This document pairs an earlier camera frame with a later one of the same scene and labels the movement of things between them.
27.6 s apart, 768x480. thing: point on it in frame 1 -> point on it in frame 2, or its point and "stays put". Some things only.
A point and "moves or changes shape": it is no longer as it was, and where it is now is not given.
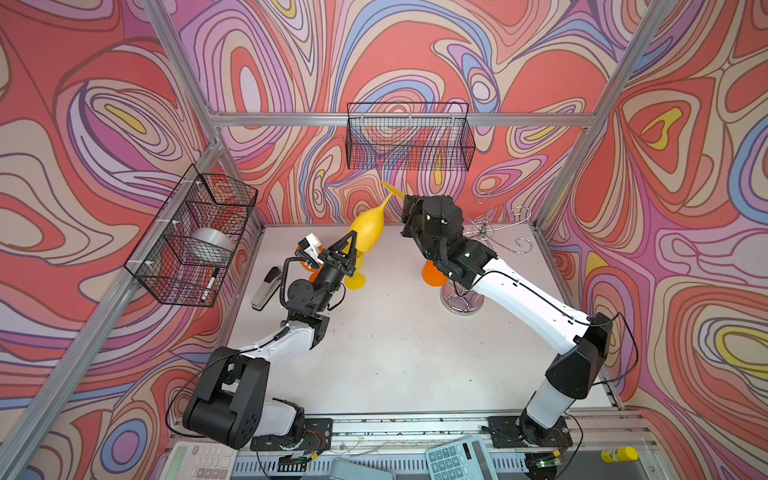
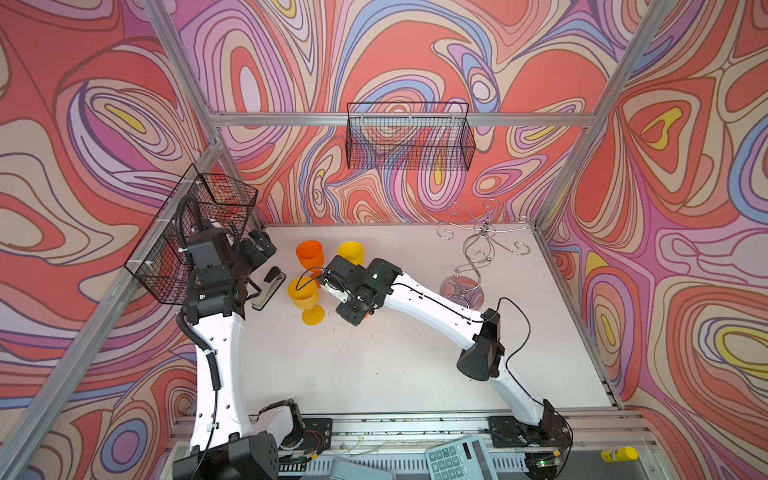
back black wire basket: x=409 y=136 stays put
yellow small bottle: x=625 y=454 stays put
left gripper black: x=337 y=268 -> x=255 y=256
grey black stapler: x=270 y=286 stays put
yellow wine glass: x=369 y=226 moves or changes shape
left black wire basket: x=183 y=256 stays put
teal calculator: x=465 y=459 stays put
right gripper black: x=411 y=205 -> x=345 y=310
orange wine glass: x=314 y=271 stays put
